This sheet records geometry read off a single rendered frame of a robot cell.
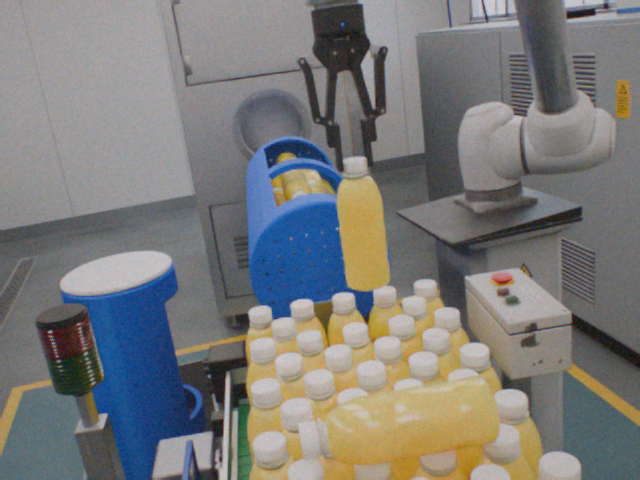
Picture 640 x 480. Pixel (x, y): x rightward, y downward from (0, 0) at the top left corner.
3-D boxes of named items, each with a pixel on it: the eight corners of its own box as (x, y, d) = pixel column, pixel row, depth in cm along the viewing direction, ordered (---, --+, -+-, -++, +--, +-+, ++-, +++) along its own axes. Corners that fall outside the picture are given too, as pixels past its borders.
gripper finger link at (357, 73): (341, 48, 95) (350, 44, 95) (364, 119, 98) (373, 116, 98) (345, 48, 91) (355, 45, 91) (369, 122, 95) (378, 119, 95)
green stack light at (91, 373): (109, 366, 86) (101, 333, 84) (99, 391, 79) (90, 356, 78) (61, 374, 85) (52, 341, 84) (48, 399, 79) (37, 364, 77)
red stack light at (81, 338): (100, 332, 84) (93, 305, 83) (90, 355, 78) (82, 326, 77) (52, 340, 84) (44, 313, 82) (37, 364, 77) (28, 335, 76)
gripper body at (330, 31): (361, 2, 95) (367, 66, 98) (304, 10, 94) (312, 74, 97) (370, 0, 88) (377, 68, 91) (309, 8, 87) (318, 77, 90)
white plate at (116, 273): (96, 300, 144) (97, 305, 145) (192, 259, 163) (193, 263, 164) (40, 280, 162) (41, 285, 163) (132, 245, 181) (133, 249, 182)
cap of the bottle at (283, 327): (269, 338, 104) (267, 328, 104) (278, 327, 108) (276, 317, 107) (291, 339, 103) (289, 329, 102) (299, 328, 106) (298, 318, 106)
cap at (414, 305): (400, 308, 109) (399, 298, 108) (423, 304, 109) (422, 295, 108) (406, 318, 105) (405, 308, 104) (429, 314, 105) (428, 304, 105)
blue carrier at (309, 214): (339, 211, 217) (324, 128, 208) (400, 319, 134) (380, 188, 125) (256, 228, 215) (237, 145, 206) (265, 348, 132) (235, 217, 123)
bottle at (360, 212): (375, 293, 100) (362, 177, 94) (338, 287, 104) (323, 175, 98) (398, 276, 105) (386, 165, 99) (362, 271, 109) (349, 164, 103)
